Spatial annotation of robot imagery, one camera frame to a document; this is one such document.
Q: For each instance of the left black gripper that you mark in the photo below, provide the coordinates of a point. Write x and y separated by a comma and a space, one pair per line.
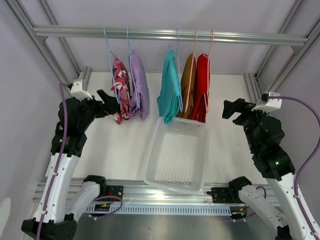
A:
110, 106

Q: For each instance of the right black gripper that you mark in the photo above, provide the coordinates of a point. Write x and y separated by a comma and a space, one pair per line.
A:
239, 105

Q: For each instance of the red trousers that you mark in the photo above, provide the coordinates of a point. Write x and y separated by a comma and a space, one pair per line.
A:
202, 82

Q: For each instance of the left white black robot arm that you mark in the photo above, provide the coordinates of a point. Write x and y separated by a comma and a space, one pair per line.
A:
56, 218

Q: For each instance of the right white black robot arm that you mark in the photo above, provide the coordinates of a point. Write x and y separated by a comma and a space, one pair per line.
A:
264, 134

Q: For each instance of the pink floral trousers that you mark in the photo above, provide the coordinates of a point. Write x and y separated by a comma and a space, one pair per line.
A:
122, 77

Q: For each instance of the white plastic basket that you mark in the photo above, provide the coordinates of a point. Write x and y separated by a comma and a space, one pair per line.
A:
177, 156

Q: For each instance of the aluminium frame right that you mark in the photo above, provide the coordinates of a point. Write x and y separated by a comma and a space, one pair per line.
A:
281, 62

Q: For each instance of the aluminium frame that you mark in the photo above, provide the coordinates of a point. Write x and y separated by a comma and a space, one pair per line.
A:
18, 10
281, 62

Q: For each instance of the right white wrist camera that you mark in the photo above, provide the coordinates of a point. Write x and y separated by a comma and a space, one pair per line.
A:
269, 102

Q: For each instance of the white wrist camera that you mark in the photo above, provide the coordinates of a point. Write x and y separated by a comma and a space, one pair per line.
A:
269, 102
77, 91

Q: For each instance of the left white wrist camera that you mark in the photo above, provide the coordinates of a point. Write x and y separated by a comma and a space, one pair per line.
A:
77, 91

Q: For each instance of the blue wire hanger floral trousers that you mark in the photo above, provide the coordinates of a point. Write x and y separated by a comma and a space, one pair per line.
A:
115, 84

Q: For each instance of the blue wire hanger lilac trousers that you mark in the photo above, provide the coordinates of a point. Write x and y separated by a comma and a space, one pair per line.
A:
138, 101

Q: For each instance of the blue wire hanger teal trousers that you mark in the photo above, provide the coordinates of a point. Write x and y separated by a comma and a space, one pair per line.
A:
178, 69

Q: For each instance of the pink wire hanger brown trousers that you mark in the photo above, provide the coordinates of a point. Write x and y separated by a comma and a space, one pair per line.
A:
191, 70

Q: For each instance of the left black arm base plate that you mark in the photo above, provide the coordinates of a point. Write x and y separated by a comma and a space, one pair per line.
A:
115, 190

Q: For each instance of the aluminium hanging rail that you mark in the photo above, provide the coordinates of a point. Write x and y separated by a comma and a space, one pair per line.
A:
270, 39

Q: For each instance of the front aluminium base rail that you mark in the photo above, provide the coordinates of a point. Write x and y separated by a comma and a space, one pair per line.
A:
137, 192

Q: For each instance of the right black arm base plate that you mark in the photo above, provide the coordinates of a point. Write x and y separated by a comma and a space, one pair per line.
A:
221, 195

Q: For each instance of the aluminium frame left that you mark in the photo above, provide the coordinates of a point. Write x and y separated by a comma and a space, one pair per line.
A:
18, 10

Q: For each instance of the white slotted cable duct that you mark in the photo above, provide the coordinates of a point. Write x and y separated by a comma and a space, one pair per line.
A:
181, 210

